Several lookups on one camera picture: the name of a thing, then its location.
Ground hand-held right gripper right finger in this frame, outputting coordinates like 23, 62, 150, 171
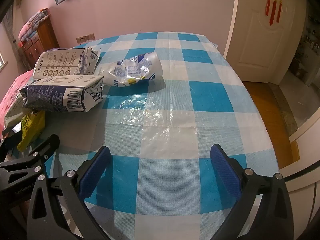
210, 144, 294, 240

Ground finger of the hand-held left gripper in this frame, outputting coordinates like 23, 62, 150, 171
0, 127, 23, 162
0, 134, 61, 180

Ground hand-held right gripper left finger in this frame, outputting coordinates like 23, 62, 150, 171
26, 145, 113, 240

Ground yellow printed snack packet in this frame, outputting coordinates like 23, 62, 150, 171
17, 110, 47, 153

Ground white milk carton gold medals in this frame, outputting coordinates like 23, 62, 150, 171
32, 47, 102, 80

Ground pink bed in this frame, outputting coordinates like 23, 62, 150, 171
0, 69, 34, 140

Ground dark blue barcode milk carton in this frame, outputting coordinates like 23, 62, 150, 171
19, 75, 104, 113

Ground blue checked tablecloth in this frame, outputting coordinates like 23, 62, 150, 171
5, 31, 279, 240

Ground wooden cabinet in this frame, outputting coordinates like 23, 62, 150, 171
21, 17, 60, 69

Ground crumpled white blue plastic bag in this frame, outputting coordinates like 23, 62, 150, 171
99, 52, 163, 88

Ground grey curtain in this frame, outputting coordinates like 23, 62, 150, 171
2, 5, 20, 55

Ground folded blankets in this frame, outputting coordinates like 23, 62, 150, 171
19, 7, 50, 42

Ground white door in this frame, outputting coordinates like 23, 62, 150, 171
223, 0, 307, 85

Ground cluttered storage shelf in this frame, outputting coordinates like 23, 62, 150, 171
291, 15, 320, 85

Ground wall socket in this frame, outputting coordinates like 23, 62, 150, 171
76, 33, 96, 43

